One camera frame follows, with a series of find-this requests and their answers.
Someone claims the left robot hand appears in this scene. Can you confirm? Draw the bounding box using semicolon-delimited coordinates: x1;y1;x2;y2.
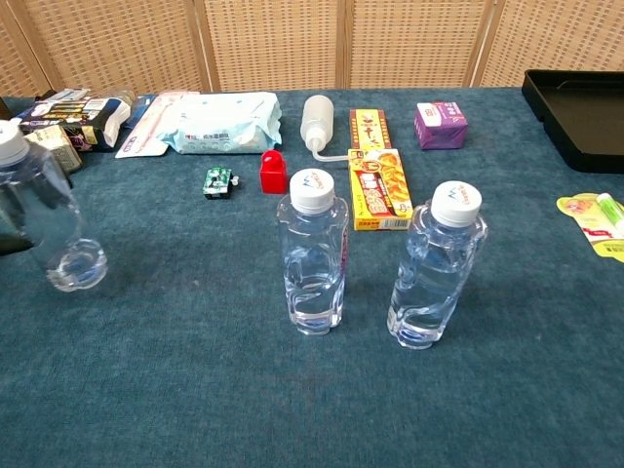
0;192;35;256

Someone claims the clear plastic water bottle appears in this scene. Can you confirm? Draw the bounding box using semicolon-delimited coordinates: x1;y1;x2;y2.
0;118;109;293
276;167;351;337
386;180;489;351

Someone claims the white carton box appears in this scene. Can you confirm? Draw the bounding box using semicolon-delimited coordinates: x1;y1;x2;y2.
23;125;84;175

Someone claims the dark navy snack packet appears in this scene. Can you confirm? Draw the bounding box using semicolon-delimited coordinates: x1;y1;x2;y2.
11;94;134;151

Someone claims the pink toothbrush pack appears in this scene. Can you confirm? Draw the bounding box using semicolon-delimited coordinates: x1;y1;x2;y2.
114;91;202;160

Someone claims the small green toy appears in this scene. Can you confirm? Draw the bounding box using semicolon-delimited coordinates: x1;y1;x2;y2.
202;166;242;201

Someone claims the blue table cloth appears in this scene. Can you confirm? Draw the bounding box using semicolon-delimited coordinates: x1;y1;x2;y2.
0;86;624;468

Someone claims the light blue wet wipes pack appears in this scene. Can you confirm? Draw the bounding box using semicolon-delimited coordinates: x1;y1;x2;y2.
162;91;284;156

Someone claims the small red block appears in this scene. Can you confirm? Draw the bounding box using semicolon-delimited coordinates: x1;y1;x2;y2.
258;148;291;196

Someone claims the wicker folding screen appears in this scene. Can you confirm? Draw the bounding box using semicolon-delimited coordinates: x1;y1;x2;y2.
0;0;624;99

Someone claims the white squeeze bottle with tube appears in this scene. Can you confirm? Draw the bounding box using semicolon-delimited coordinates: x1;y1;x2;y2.
298;94;353;164

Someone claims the yellow curry box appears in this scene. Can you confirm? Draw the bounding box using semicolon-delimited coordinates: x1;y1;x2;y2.
347;147;415;232

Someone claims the yellow red spice box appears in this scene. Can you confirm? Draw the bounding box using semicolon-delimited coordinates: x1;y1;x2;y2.
348;108;394;152

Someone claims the small purple box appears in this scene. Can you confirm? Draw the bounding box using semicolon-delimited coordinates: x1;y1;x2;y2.
413;100;470;151

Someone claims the black plastic tray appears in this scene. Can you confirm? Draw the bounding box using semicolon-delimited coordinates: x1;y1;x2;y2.
521;68;624;175

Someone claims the green lip balm package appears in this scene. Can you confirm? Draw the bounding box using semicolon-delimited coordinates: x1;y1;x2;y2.
556;191;624;265

